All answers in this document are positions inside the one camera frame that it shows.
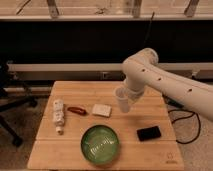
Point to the translucent white cup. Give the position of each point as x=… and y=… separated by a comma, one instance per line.
x=122, y=100

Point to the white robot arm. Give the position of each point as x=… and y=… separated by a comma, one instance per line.
x=141, y=70

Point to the green ceramic bowl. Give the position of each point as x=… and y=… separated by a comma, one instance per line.
x=100, y=145

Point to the red small tool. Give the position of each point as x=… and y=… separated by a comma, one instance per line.
x=77, y=110

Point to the white tube bottle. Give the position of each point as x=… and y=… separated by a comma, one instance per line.
x=58, y=115

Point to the black rectangular phone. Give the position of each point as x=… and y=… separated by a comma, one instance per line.
x=148, y=133

